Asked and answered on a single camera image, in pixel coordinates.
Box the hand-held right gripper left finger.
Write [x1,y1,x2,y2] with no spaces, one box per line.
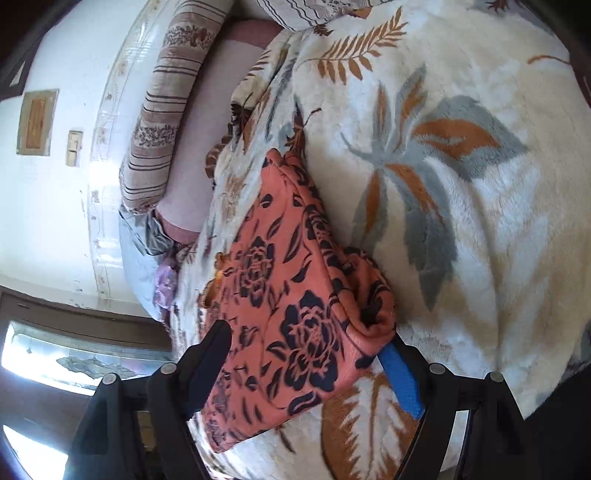
[69,319,233,480]

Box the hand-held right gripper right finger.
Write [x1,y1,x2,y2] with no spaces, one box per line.
[379,333,539,480]

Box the orange floral shirt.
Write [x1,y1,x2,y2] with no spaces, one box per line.
[199,148,398,455]

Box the purple floral cloth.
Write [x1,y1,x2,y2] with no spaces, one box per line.
[154,261,181,324]

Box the grey-blue pillow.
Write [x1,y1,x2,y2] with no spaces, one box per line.
[117,205,178,315]

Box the stained glass wooden door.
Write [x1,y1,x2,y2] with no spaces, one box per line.
[0,286,178,480]

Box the leaf print blanket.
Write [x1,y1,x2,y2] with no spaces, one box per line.
[164,0,591,480]

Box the pink bolster cushion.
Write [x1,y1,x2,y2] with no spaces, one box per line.
[154,21,284,245]

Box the striped bolster pillow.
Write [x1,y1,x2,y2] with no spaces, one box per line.
[119,0,236,215]

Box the striped cushion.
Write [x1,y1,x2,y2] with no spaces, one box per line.
[254,0,384,33]

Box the beige wall switch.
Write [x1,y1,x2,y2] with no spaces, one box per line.
[66,130,85,167]

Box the yellow framed wall panel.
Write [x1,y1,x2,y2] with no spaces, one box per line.
[17,89,60,158]

